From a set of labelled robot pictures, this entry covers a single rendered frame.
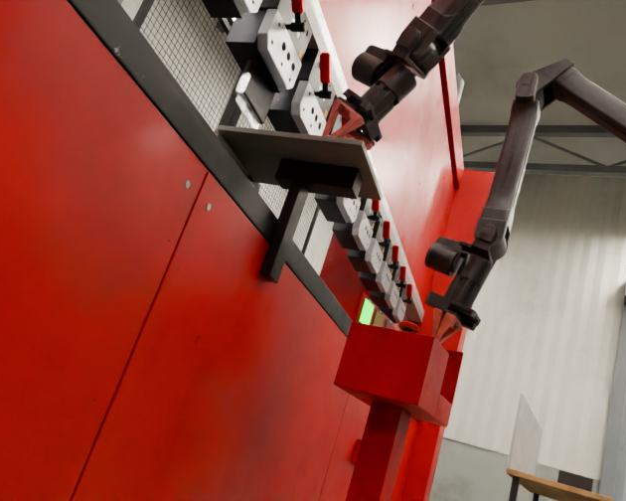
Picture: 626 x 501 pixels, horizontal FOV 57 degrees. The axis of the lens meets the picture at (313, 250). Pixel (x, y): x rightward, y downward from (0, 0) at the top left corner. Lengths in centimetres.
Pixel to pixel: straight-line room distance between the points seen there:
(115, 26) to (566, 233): 886
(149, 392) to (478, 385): 799
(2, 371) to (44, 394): 6
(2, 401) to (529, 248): 885
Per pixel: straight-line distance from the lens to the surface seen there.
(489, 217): 122
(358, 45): 157
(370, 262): 194
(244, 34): 113
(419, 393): 99
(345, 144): 92
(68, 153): 58
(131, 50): 64
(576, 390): 851
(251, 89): 113
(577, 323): 873
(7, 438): 61
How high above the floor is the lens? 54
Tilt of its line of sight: 19 degrees up
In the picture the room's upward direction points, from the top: 18 degrees clockwise
